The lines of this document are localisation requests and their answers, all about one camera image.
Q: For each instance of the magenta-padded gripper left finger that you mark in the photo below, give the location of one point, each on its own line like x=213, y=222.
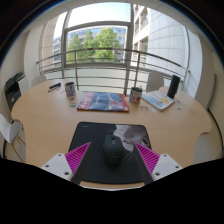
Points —
x=56, y=165

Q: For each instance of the black printer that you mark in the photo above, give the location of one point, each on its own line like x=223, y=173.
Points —
x=13, y=90

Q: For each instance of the black cylindrical speaker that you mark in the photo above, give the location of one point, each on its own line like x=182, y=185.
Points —
x=173, y=86

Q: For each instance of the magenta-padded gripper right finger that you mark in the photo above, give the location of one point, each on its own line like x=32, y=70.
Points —
x=166, y=166

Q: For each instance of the black cat-print mouse pad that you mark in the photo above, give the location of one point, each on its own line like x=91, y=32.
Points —
x=90, y=133

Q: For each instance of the blue marker pen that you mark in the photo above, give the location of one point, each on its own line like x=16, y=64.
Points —
x=54, y=87

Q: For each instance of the red magazine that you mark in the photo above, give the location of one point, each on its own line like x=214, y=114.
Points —
x=103, y=101

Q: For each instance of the black computer mouse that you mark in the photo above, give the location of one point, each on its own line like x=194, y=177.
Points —
x=114, y=150

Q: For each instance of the white chair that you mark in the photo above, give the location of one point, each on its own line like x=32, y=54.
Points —
x=38, y=80
x=9, y=130
x=154, y=81

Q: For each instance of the metal balcony railing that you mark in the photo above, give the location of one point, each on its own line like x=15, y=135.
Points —
x=110, y=50

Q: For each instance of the blue and white magazine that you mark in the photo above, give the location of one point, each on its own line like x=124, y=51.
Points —
x=158, y=100

